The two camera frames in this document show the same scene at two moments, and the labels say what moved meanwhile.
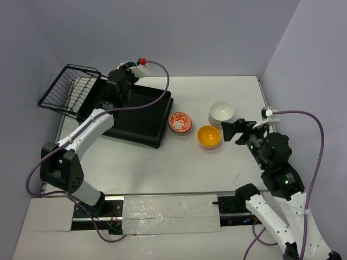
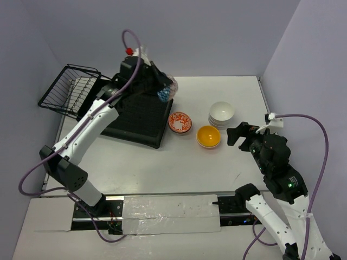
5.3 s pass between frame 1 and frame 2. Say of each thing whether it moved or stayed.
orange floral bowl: stayed
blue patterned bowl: moved
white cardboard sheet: stayed
